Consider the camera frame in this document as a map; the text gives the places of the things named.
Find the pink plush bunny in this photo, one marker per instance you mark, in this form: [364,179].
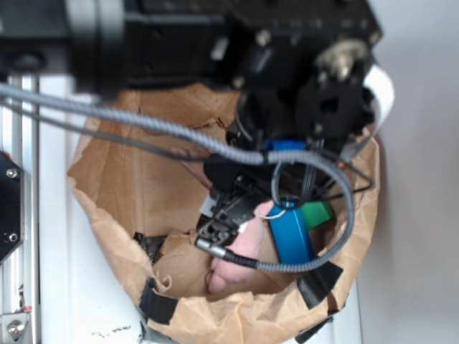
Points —
[247,244]

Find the brown paper bag bin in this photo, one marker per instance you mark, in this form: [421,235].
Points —
[143,210]

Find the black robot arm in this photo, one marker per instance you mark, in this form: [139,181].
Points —
[301,68]

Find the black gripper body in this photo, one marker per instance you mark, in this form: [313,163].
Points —
[238,188]

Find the metal corner bracket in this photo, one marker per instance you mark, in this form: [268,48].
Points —
[15,328]

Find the green rectangular block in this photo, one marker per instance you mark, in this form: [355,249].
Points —
[316,213]

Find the aluminium frame rail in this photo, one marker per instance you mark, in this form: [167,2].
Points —
[20,300]

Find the black mounting plate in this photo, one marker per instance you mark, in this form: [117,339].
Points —
[11,206]

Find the blue rectangular block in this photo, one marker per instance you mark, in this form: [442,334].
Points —
[290,235]

